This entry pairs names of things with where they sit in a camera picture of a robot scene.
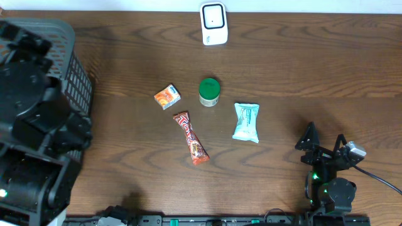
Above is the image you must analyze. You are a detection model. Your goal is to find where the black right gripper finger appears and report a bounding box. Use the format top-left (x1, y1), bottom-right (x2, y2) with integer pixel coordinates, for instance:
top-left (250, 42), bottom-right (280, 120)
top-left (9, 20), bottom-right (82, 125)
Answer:
top-left (295, 122), bottom-right (320, 151)
top-left (333, 134), bottom-right (347, 154)

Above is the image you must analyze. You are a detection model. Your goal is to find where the mint tissue wipes pack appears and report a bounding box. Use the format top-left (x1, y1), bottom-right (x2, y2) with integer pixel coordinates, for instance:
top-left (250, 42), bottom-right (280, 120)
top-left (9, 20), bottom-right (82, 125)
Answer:
top-left (232, 103), bottom-right (259, 143)

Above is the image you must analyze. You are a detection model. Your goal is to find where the green lid jar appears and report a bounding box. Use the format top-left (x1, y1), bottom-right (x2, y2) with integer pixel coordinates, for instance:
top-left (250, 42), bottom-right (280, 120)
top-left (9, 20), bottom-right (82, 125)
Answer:
top-left (198, 78), bottom-right (220, 107)

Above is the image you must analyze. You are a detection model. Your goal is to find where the red Top chocolate bar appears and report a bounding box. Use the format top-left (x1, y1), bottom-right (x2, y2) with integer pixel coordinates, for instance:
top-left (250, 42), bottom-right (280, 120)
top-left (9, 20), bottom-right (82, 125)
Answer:
top-left (173, 112), bottom-right (210, 165)

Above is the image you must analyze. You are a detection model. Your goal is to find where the orange Kleenex tissue pack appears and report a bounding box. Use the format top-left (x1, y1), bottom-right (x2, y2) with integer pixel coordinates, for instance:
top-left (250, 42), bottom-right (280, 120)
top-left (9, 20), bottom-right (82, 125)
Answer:
top-left (154, 84), bottom-right (181, 110)

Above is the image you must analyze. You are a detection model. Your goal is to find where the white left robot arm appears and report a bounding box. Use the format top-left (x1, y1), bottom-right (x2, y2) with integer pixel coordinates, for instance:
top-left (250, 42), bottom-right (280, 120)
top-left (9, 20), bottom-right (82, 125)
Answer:
top-left (1, 18), bottom-right (94, 225)

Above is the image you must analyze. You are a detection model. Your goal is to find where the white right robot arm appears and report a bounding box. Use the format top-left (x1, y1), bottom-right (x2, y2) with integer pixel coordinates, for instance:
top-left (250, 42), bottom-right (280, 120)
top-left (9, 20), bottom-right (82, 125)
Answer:
top-left (295, 122), bottom-right (366, 215)

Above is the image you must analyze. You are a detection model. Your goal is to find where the white barcode scanner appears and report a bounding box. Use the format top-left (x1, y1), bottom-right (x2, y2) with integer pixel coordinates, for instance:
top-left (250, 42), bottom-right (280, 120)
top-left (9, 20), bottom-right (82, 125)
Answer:
top-left (200, 2), bottom-right (229, 46)

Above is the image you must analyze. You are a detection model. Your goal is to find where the grey plastic basket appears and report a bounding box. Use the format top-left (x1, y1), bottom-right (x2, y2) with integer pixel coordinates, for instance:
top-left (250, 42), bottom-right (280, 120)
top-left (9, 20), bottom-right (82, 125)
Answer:
top-left (0, 17), bottom-right (93, 164)

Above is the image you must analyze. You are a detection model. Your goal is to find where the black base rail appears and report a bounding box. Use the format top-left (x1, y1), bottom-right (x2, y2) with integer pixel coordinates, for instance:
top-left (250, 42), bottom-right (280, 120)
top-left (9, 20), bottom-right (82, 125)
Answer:
top-left (62, 206), bottom-right (371, 226)

